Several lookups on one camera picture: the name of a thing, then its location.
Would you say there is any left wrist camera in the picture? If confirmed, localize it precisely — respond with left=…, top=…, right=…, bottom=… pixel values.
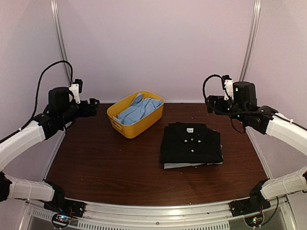
left=69, top=79, right=83, bottom=104

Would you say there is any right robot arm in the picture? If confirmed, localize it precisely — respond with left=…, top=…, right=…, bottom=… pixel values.
left=204, top=80, right=307, bottom=212

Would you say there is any left aluminium frame post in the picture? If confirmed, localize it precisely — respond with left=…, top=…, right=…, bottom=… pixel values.
left=50, top=0, right=72, bottom=83

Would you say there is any light blue long sleeve shirt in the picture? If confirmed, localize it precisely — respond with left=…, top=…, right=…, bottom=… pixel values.
left=113, top=93, right=163, bottom=125

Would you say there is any black shirt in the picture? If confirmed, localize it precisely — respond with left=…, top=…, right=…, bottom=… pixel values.
left=160, top=122, right=223, bottom=163

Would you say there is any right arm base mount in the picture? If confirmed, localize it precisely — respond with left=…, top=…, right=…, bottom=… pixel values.
left=229, top=197, right=271, bottom=217

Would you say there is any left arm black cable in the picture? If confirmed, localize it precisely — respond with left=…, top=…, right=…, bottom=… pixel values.
left=28, top=60, right=74, bottom=120

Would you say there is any grey shirt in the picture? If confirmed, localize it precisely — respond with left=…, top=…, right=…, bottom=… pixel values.
left=160, top=142, right=224, bottom=169

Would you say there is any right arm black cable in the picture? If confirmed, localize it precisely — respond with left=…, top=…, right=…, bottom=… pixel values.
left=202, top=74, right=248, bottom=134

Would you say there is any right aluminium frame post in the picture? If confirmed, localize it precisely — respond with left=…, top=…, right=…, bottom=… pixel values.
left=239, top=0, right=261, bottom=81

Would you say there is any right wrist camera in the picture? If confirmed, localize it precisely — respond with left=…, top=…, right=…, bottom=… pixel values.
left=222, top=75, right=234, bottom=101

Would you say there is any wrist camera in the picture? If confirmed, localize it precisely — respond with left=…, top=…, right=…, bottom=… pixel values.
left=222, top=75, right=234, bottom=101
left=69, top=79, right=83, bottom=104

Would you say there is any aluminium front rail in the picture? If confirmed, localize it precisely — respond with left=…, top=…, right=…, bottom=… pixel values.
left=25, top=196, right=292, bottom=230

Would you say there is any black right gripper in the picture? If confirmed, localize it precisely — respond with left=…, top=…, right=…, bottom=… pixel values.
left=205, top=95, right=247, bottom=123

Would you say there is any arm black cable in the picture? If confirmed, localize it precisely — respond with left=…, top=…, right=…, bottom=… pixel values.
left=202, top=74, right=248, bottom=134
left=28, top=60, right=74, bottom=120

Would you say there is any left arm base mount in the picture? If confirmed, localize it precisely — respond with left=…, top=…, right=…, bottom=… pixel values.
left=42, top=198, right=85, bottom=218

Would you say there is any yellow plastic basket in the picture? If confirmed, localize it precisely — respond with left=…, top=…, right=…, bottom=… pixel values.
left=107, top=91, right=165, bottom=139

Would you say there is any aluminium frame post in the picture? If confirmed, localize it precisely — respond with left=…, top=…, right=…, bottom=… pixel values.
left=239, top=0, right=261, bottom=81
left=50, top=0, right=72, bottom=83

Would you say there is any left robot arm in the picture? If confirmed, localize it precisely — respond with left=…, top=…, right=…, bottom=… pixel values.
left=0, top=84, right=100, bottom=213

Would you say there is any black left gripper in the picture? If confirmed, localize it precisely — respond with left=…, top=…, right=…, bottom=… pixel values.
left=59, top=98, right=99, bottom=125

